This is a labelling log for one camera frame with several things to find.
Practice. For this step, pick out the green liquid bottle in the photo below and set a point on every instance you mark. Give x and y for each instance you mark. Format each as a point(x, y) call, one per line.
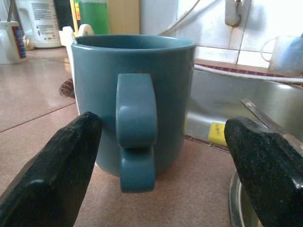
point(94, 19)

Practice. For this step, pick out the clear plastic cup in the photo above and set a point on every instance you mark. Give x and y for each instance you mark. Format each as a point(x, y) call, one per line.
point(284, 56)

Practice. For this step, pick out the white printed mug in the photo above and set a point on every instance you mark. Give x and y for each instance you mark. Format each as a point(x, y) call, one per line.
point(9, 47)

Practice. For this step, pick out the thin steel spoon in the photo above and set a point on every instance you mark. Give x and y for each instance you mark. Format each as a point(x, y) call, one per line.
point(10, 10)

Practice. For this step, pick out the steel sink basin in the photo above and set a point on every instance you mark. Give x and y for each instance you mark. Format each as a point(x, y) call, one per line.
point(213, 101)

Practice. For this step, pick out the white plastic jug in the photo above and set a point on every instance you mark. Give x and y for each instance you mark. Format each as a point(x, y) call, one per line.
point(42, 23)

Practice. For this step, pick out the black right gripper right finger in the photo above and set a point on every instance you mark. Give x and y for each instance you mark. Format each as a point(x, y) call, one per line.
point(272, 179)

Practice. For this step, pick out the blue rabbit mug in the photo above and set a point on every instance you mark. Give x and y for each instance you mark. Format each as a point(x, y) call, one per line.
point(142, 94)

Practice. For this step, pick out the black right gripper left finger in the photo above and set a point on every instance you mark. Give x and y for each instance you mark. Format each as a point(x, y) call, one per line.
point(52, 184)

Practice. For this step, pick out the yellow sponge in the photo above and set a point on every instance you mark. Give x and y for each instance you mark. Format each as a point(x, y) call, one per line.
point(217, 133)

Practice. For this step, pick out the steel bowl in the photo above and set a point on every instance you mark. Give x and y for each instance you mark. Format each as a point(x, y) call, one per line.
point(236, 203)

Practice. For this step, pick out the beige water ionizer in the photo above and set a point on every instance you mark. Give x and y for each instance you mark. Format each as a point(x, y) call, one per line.
point(123, 16)

